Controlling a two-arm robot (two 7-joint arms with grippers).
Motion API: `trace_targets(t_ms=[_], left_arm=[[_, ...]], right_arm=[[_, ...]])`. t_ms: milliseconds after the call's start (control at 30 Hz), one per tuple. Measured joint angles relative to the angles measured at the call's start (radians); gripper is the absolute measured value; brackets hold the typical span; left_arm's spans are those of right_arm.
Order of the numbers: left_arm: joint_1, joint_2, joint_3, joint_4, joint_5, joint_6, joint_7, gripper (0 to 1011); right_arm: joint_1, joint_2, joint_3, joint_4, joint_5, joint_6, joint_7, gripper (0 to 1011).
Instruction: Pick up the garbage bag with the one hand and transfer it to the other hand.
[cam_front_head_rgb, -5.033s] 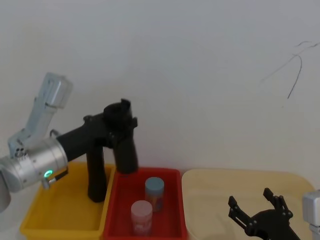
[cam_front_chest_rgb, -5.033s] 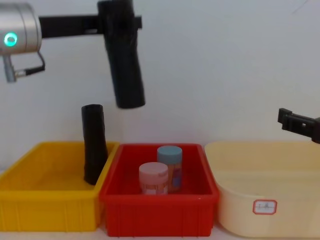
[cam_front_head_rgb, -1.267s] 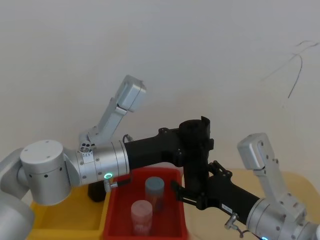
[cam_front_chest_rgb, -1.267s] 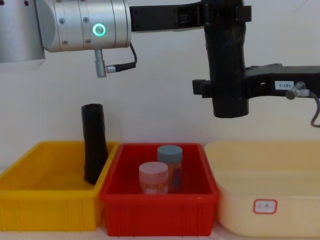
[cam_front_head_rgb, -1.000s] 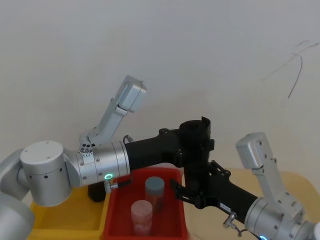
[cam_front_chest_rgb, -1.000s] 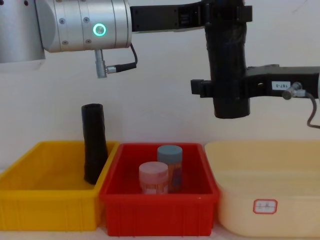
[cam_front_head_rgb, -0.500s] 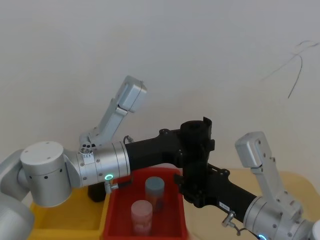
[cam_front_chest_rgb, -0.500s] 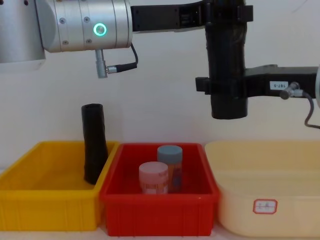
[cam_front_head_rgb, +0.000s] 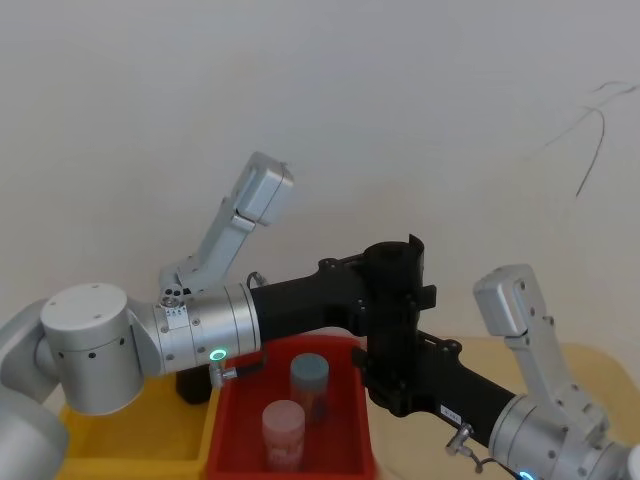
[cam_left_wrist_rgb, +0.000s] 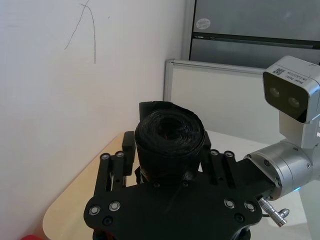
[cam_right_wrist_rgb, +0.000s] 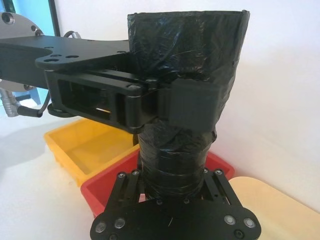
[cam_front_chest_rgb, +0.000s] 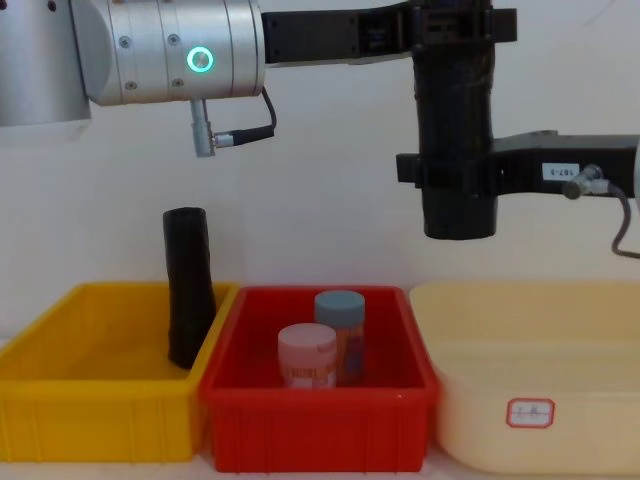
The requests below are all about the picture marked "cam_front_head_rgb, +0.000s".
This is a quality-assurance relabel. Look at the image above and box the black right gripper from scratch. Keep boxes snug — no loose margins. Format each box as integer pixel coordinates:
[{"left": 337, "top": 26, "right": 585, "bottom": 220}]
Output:
[{"left": 351, "top": 329, "right": 518, "bottom": 447}]

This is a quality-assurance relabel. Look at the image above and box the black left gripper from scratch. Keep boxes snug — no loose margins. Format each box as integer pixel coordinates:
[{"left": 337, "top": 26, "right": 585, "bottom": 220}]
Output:
[{"left": 248, "top": 253, "right": 438, "bottom": 350}]

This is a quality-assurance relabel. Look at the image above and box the clear jar with grey-blue lid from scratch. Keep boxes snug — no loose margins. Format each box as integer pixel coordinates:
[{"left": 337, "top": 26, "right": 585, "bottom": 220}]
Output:
[{"left": 290, "top": 353, "right": 332, "bottom": 427}]

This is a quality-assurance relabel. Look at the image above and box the clear jar with pink lid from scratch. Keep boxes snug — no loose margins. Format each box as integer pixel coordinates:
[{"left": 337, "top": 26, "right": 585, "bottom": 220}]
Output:
[{"left": 261, "top": 400, "right": 307, "bottom": 474}]

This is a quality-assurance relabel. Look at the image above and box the red plastic bin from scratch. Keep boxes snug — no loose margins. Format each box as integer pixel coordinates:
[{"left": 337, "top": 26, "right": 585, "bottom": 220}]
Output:
[{"left": 205, "top": 335, "right": 376, "bottom": 480}]

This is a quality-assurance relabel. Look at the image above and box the yellow plastic bin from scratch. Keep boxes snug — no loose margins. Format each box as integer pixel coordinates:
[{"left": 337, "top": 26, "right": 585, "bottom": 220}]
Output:
[{"left": 58, "top": 372, "right": 222, "bottom": 480}]

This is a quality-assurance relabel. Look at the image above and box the thin dark cable, silver plug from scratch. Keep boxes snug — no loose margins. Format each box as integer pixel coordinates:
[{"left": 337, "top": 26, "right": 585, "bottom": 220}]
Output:
[
  {"left": 446, "top": 421, "right": 502, "bottom": 472},
  {"left": 209, "top": 349, "right": 267, "bottom": 389}
]

